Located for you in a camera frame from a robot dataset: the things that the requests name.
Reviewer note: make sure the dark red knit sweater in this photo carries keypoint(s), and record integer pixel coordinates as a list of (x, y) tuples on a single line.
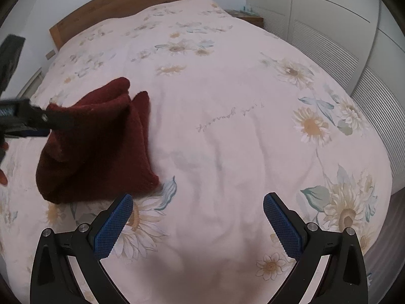
[(104, 152)]

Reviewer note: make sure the floral bed blanket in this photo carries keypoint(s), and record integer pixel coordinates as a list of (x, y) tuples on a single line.
[(237, 164)]

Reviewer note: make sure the wooden bed headboard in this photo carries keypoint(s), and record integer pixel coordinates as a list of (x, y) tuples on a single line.
[(126, 3)]

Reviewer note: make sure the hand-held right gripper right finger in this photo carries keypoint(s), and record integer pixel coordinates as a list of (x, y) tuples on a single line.
[(281, 224)]

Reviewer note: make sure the wooden nightstand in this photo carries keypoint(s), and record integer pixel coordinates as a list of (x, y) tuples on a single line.
[(250, 19)]

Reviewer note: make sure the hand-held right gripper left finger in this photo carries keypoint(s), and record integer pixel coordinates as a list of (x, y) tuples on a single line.
[(115, 224)]

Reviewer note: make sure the person's left hand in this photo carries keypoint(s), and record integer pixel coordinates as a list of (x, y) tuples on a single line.
[(2, 177)]

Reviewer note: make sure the white louvered wardrobe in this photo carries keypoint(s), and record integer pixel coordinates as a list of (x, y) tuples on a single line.
[(332, 22)]

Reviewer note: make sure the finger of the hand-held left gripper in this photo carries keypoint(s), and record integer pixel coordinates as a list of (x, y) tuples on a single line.
[(31, 132), (25, 112)]

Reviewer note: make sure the white wall socket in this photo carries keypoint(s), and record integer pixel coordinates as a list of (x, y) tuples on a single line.
[(50, 54)]

